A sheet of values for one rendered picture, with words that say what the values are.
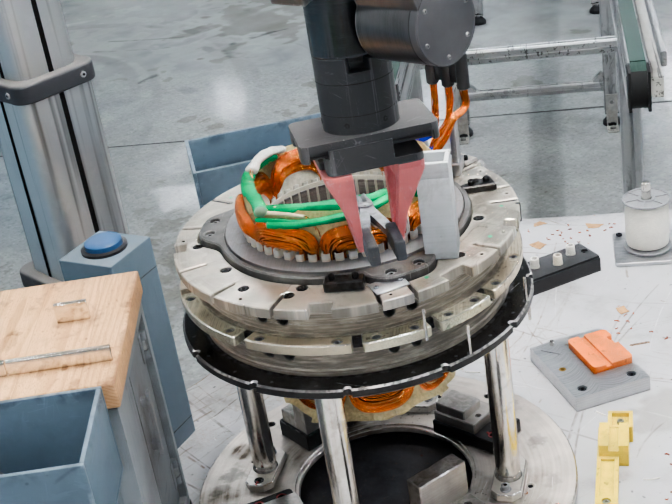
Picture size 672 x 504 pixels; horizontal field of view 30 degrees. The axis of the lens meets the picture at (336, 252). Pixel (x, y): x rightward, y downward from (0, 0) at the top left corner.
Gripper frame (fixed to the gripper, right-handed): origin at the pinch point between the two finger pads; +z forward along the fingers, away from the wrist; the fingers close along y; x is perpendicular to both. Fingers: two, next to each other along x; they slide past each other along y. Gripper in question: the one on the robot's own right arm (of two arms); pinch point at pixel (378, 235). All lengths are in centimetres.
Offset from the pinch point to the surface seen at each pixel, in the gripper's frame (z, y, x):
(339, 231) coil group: 3.0, -1.8, 9.7
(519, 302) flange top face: 14.1, 13.4, 11.3
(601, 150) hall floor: 100, 113, 266
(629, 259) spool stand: 35, 41, 56
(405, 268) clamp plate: 6.3, 2.8, 6.7
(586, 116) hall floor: 99, 119, 294
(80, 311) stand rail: 8.3, -25.1, 16.9
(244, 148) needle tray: 9, -6, 56
